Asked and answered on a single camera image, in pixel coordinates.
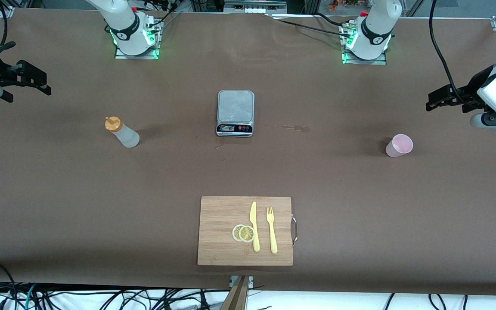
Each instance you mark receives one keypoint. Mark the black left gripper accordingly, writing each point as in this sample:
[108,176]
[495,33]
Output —
[474,87]

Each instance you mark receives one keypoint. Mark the pink plastic cup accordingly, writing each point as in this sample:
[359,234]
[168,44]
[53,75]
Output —
[398,145]

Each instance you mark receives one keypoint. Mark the clear sauce bottle orange cap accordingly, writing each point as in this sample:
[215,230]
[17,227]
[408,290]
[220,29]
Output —
[125,135]

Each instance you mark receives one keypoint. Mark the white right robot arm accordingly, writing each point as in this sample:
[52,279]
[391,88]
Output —
[123,23]

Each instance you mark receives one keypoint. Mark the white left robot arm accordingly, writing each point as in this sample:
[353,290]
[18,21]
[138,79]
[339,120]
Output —
[377,26]

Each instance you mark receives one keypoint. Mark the brown table cover sheet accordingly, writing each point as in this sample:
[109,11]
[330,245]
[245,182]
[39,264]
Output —
[101,206]

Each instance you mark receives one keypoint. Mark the silver digital kitchen scale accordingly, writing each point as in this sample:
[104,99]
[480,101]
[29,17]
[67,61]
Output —
[235,107]

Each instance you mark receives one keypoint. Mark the white power strip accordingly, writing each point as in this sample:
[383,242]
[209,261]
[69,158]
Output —
[258,10]

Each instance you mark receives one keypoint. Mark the yellow plastic fork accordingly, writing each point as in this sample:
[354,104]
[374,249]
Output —
[272,237]

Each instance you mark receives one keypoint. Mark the yellow plastic knife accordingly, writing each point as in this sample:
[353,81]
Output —
[255,232]

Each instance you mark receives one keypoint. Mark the yellow lemon slice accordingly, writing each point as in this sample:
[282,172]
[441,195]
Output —
[235,233]
[246,234]

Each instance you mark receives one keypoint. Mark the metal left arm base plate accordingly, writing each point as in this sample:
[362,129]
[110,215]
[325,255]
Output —
[377,61]

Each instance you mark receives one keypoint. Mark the wooden post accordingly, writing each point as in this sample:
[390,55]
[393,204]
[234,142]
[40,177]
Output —
[235,297]

